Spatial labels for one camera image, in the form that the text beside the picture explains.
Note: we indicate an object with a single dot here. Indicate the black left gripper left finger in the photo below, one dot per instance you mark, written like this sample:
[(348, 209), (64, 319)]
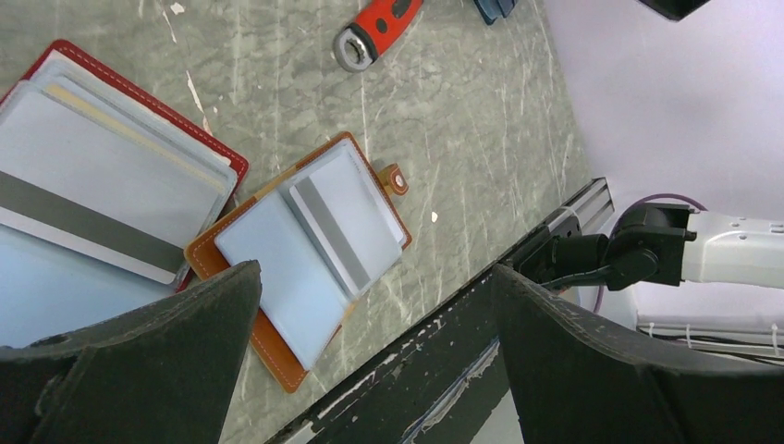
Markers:
[(163, 373)]

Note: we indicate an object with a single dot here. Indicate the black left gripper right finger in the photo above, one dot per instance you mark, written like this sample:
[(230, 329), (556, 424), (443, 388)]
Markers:
[(577, 377)]

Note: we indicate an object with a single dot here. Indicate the brown leather card holder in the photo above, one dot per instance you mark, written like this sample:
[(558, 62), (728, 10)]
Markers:
[(323, 232)]

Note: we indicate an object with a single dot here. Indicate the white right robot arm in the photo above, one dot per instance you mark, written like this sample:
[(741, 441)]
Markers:
[(661, 243)]

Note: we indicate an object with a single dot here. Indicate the blue leather card holder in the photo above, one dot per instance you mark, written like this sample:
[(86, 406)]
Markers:
[(492, 10)]

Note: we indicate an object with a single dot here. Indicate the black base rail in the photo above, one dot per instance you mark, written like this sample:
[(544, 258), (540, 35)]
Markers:
[(444, 371)]

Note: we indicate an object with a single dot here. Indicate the red handled adjustable wrench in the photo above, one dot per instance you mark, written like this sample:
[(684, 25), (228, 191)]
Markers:
[(372, 32)]

